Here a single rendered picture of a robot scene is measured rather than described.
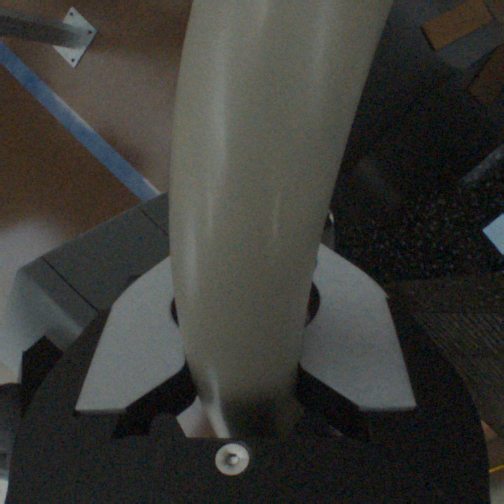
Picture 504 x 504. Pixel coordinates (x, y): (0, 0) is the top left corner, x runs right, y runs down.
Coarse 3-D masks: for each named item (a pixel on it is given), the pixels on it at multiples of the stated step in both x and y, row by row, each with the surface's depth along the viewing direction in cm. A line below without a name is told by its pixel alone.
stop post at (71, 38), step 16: (0, 16) 68; (16, 16) 75; (32, 16) 83; (80, 16) 102; (0, 32) 73; (16, 32) 79; (32, 32) 85; (48, 32) 91; (64, 32) 97; (80, 32) 105; (96, 32) 104; (64, 48) 109; (80, 48) 108
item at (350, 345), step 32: (320, 256) 11; (320, 288) 9; (352, 288) 9; (320, 320) 8; (352, 320) 8; (384, 320) 8; (320, 352) 7; (352, 352) 7; (384, 352) 7; (320, 384) 7; (352, 384) 6; (384, 384) 6; (352, 416) 6
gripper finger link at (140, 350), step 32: (128, 288) 10; (160, 288) 10; (128, 320) 9; (160, 320) 9; (96, 352) 8; (128, 352) 8; (160, 352) 8; (96, 384) 7; (128, 384) 7; (160, 384) 7; (192, 384) 8; (128, 416) 6
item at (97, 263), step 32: (128, 224) 78; (160, 224) 88; (64, 256) 57; (96, 256) 63; (128, 256) 70; (160, 256) 79; (32, 288) 48; (64, 288) 53; (96, 288) 58; (32, 320) 52; (64, 320) 50; (0, 352) 63; (64, 352) 54
